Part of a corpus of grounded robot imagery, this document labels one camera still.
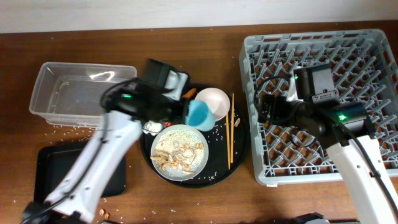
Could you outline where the wooden chopstick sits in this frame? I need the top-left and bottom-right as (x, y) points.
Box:
(230, 93), (234, 164)
(225, 112), (231, 170)

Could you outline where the round black tray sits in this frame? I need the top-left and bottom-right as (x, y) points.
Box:
(140, 96), (250, 189)

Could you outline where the clear plastic bin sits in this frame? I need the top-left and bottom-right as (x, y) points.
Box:
(29, 62), (137, 128)

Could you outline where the crumpled white tissue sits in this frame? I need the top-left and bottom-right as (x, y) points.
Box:
(142, 121), (164, 136)

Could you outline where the grey dishwasher rack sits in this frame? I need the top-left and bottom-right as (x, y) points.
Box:
(239, 29), (397, 186)

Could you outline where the orange carrot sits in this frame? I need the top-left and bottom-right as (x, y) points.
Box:
(182, 88), (197, 99)

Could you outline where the peanut on tray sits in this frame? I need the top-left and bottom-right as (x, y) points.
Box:
(234, 118), (241, 127)

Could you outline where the grey plate with food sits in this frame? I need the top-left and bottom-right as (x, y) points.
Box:
(150, 124), (209, 182)

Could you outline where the light blue cup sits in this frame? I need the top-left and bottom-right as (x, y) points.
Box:
(185, 100), (215, 131)

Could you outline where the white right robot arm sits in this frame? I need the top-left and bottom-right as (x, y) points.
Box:
(253, 64), (397, 223)

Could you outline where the black rectangular tray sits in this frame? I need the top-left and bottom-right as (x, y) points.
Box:
(34, 141), (126, 203)

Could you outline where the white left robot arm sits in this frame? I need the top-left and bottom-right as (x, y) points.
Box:
(22, 78), (189, 223)

